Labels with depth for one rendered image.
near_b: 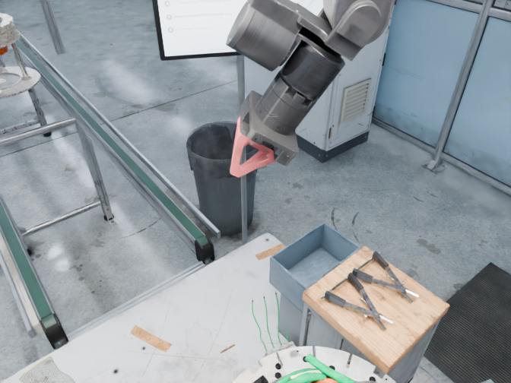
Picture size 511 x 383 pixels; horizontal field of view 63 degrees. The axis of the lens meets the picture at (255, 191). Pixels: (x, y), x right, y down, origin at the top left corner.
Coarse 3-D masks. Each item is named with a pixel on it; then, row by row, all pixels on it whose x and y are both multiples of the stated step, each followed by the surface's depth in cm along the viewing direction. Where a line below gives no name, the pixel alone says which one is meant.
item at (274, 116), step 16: (256, 96) 54; (272, 96) 48; (288, 96) 47; (256, 112) 50; (272, 112) 49; (288, 112) 48; (304, 112) 49; (256, 128) 48; (272, 128) 50; (288, 128) 50; (272, 144) 48; (288, 144) 49
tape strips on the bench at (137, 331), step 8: (272, 248) 128; (280, 248) 128; (256, 256) 125; (264, 256) 125; (136, 328) 107; (136, 336) 105; (144, 336) 105; (152, 336) 105; (152, 344) 103; (160, 344) 103; (168, 344) 103
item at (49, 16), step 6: (42, 0) 237; (48, 0) 239; (42, 6) 241; (48, 6) 241; (48, 12) 242; (48, 18) 243; (54, 18) 245; (48, 24) 247; (54, 24) 247; (54, 30) 249; (54, 36) 250; (60, 36) 252; (54, 42) 252; (60, 42) 254; (60, 48) 256
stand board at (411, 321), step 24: (360, 264) 86; (312, 288) 81; (384, 288) 81; (408, 288) 81; (336, 312) 77; (384, 312) 77; (408, 312) 77; (432, 312) 77; (360, 336) 73; (384, 336) 73; (408, 336) 73; (384, 360) 70
